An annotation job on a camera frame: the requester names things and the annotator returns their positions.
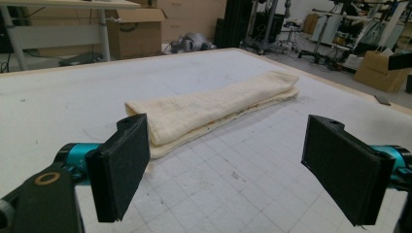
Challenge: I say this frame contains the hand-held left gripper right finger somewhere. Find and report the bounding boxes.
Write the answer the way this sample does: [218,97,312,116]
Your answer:
[300,114,412,227]

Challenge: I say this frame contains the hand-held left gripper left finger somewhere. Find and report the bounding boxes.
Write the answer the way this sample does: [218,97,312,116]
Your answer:
[53,113,152,223]

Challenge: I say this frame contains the cream towel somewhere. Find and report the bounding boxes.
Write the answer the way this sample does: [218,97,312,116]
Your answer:
[124,71,300,159]

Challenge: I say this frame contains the small dark flat object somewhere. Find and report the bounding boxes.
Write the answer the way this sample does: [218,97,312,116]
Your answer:
[373,94,393,107]

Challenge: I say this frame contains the small brown cardboard box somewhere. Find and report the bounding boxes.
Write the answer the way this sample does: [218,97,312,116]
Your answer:
[353,50,412,93]

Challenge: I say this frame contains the white tilted workstation stand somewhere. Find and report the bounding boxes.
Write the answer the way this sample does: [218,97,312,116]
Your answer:
[297,0,409,71]

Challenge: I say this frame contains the open cardboard box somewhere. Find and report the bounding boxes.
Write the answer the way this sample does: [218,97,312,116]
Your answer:
[105,8,168,61]

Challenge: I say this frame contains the black wheeled stool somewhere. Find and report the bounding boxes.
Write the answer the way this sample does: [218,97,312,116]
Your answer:
[277,20,302,54]

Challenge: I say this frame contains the grey robot parts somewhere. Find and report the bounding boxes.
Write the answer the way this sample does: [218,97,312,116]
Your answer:
[169,32,218,54]

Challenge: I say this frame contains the black equipment stand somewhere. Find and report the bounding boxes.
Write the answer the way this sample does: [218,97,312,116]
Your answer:
[240,0,290,54]

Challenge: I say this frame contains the white metal-frame table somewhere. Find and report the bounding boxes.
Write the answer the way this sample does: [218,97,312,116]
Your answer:
[0,0,142,72]

